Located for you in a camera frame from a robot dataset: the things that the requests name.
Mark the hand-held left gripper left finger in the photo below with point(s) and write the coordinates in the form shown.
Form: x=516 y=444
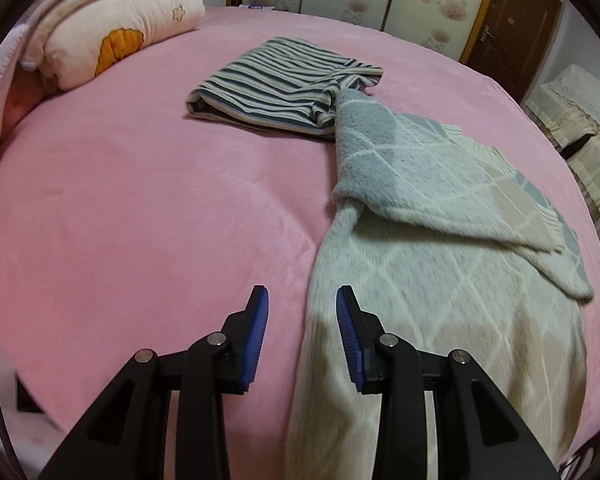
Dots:
x=252 y=340

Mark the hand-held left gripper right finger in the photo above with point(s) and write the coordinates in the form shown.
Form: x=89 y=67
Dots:
x=350 y=340

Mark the diamond-pattern knit sweater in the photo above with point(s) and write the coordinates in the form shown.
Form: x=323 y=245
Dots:
x=430 y=260

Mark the pink bed blanket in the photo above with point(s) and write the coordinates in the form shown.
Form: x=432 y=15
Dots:
x=155 y=210

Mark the folded striped garment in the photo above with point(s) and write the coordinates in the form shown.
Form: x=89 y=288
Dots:
x=280 y=90

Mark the beige lace-covered cabinet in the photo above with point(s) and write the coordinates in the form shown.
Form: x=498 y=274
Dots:
x=585 y=130

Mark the small bedside item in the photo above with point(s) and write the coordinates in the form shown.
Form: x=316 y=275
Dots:
x=257 y=7

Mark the folded cartoon-print quilt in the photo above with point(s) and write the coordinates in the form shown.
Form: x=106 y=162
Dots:
x=125 y=30

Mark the floral sliding-door wardrobe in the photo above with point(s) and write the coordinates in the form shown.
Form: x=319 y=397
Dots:
x=370 y=0

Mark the brown wooden door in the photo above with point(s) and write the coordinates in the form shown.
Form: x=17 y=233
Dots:
x=515 y=30

